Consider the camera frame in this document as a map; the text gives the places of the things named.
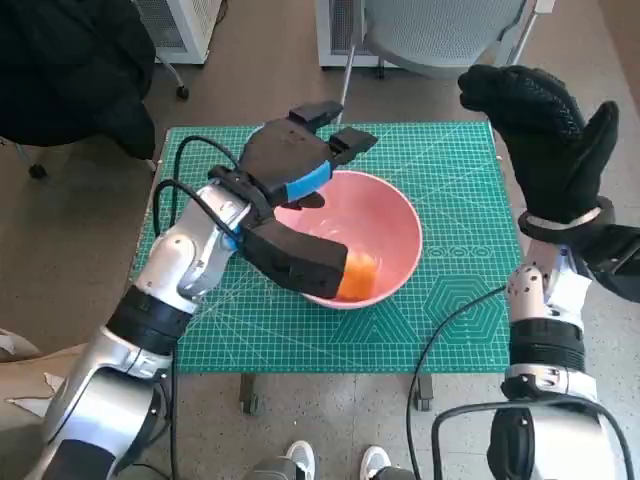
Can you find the white grilled floor unit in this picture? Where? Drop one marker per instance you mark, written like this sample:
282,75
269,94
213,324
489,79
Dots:
330,30
192,25

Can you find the pink bowl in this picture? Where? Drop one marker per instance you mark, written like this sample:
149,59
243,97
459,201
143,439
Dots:
390,225

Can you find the white shoe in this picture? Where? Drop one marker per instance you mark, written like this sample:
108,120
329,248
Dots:
375,462
301,460

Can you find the rectangular orange toy bread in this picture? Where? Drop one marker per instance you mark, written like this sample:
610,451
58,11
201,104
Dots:
362,277

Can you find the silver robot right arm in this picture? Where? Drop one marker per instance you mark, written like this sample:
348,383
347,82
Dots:
545,340

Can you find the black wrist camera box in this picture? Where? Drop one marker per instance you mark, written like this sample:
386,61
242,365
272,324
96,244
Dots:
615,260
295,260

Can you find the black table leg with caster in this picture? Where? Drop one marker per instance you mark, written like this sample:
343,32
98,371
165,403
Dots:
248,395
423,392

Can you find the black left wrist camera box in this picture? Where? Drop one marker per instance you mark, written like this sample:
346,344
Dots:
295,260

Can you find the brown cardboard sheet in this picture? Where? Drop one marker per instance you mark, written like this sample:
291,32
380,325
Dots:
40,365

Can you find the green cutting mat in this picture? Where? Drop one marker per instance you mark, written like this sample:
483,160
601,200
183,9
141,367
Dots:
450,175

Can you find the grey mesh chair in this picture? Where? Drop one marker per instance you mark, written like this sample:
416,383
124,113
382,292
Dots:
440,30

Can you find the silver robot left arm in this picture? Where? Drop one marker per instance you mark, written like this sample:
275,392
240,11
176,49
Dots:
175,260

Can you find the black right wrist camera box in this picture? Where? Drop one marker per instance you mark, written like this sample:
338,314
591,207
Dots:
615,260

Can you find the black gloved robot right hand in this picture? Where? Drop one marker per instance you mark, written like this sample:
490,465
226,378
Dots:
545,145

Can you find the bare black robot left hand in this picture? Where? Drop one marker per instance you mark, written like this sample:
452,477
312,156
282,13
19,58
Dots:
285,150

